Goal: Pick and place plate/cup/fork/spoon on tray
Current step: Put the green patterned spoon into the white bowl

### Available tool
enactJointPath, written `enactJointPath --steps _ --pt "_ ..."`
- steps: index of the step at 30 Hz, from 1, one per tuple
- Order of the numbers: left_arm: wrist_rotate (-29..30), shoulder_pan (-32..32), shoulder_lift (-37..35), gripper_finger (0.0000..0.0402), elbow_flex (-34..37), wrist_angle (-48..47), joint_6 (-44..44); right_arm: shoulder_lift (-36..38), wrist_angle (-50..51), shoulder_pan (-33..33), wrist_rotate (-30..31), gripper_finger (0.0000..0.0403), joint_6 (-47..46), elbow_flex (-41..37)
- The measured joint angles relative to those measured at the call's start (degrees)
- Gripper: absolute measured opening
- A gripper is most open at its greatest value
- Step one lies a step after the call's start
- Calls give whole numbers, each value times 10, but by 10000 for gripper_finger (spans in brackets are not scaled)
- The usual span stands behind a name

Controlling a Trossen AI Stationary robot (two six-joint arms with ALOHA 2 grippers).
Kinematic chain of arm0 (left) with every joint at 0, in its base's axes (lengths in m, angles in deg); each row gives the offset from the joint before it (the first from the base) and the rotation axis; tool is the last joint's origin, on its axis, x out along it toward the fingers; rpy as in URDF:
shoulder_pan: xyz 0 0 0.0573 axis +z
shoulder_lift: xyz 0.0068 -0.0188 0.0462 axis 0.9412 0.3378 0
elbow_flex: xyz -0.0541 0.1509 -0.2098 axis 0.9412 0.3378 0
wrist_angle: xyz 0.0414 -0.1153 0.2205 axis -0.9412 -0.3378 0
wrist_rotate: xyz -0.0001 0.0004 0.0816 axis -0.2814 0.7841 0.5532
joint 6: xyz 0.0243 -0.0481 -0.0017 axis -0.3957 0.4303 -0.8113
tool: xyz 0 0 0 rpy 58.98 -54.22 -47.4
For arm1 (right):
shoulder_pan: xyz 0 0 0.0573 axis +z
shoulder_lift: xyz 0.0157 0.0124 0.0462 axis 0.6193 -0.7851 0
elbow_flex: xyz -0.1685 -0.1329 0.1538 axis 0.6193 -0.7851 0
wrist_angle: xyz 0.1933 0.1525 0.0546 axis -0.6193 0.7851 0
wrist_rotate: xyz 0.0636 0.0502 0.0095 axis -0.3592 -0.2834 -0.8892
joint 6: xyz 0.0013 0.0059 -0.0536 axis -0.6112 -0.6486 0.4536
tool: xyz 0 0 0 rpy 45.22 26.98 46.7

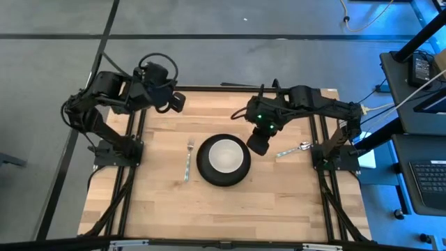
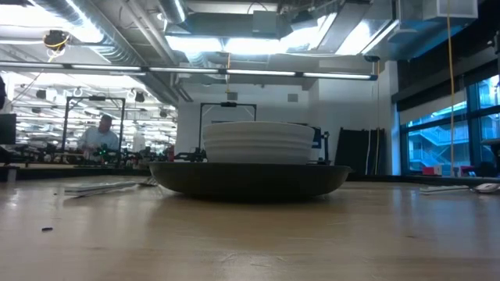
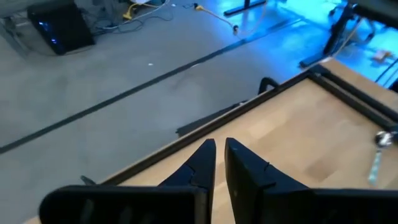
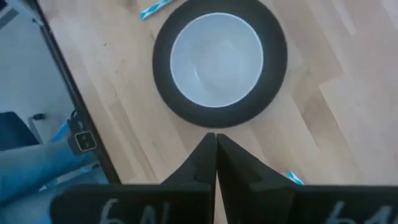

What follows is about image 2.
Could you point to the stack of white bowls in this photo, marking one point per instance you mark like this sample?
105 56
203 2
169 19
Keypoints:
258 142

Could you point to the silver cutlery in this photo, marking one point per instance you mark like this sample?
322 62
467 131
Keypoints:
97 186

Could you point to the dark round tray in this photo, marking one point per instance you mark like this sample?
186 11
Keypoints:
246 183

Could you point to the white plastic spoon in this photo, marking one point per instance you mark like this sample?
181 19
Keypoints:
441 189

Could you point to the black monitor on stand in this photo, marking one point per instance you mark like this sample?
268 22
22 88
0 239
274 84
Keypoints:
321 142

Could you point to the long ceiling light bar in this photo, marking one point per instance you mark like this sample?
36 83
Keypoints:
273 72

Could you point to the black leaning panels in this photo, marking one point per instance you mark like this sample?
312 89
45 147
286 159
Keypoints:
351 152

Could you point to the grey ceiling box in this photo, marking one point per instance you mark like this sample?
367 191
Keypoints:
265 23

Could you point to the person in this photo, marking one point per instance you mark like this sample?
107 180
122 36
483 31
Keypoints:
97 138

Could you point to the red box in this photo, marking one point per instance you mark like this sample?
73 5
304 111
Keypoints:
429 171

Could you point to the small dark debris piece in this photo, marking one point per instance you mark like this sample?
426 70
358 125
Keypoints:
47 229

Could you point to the white ceiling box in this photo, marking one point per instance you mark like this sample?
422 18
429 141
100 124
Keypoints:
449 8

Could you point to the dark computer monitor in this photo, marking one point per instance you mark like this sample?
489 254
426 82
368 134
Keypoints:
8 129

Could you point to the black metal gantry frame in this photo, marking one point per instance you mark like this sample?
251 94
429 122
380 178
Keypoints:
93 98
228 104

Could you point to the black ceiling camera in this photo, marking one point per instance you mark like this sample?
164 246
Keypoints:
371 58

